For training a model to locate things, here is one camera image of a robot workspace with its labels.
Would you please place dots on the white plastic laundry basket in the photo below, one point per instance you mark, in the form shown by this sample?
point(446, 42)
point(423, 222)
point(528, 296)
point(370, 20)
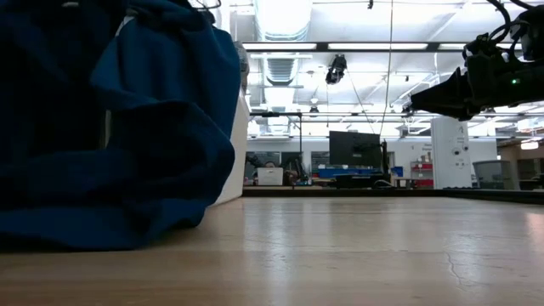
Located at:
point(236, 161)

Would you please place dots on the red shelf unit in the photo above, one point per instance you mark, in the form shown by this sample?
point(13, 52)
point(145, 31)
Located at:
point(423, 183)

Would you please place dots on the black stand frame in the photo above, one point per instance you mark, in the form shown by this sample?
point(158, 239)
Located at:
point(301, 149)

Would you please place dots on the black rig frame bar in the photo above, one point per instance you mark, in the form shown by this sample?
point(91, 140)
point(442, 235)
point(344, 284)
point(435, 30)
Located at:
point(323, 47)

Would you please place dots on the white box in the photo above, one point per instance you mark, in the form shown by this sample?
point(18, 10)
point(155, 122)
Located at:
point(270, 176)

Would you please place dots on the black overhead camera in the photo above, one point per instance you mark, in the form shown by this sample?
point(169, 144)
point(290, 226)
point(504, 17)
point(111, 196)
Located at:
point(336, 70)

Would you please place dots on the white pillar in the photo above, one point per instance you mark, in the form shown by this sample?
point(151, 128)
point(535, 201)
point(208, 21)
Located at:
point(450, 153)

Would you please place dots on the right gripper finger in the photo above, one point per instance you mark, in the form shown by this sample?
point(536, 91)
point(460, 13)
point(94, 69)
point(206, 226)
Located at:
point(461, 117)
point(446, 93)

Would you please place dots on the black computer monitor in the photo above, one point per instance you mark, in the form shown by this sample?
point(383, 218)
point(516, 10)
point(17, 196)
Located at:
point(355, 149)

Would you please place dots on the dark blue garment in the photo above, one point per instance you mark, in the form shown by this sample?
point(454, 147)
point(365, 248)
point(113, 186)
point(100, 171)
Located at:
point(127, 149)

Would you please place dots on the person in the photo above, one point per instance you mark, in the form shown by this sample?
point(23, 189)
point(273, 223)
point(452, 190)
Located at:
point(270, 164)

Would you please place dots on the black table frame rail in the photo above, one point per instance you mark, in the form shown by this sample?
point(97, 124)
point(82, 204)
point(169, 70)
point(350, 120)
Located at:
point(467, 195)

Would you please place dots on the grey bin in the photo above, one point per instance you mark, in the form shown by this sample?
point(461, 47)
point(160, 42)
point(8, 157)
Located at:
point(495, 174)

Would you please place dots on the blue box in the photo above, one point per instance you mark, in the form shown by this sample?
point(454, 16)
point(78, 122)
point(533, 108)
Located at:
point(340, 173)

